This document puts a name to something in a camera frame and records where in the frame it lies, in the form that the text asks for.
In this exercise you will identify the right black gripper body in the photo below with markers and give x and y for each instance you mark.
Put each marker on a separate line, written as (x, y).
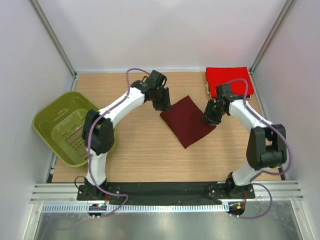
(217, 113)

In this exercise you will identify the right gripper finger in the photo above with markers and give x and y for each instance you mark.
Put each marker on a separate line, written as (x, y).
(205, 113)
(214, 121)

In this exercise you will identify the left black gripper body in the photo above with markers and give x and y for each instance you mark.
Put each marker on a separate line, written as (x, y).
(160, 95)

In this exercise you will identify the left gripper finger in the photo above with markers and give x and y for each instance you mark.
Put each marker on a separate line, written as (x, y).
(167, 100)
(158, 105)

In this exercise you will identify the dark red t shirt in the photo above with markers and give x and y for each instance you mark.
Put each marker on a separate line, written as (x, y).
(184, 120)

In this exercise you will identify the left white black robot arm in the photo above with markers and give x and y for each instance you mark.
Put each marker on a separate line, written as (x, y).
(99, 125)

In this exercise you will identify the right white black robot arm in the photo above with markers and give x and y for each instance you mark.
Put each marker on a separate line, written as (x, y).
(266, 148)

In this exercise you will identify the folded beige t shirt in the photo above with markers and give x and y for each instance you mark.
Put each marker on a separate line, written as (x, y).
(208, 85)

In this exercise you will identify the folded bright red t shirt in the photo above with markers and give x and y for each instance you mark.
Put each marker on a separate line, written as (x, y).
(222, 75)

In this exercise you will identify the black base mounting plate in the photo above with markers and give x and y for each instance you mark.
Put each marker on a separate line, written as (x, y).
(179, 193)

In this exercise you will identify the olive green plastic basket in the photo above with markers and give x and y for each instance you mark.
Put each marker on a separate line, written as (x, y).
(60, 125)

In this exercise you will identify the slotted grey cable duct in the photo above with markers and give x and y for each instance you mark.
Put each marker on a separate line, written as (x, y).
(103, 209)

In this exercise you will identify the right aluminium frame post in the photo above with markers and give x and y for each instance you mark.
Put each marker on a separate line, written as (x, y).
(285, 10)

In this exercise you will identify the aluminium frame post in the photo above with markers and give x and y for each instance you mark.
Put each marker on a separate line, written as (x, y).
(285, 10)
(52, 35)

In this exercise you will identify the left aluminium frame post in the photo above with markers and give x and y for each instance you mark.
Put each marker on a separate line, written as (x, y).
(52, 35)

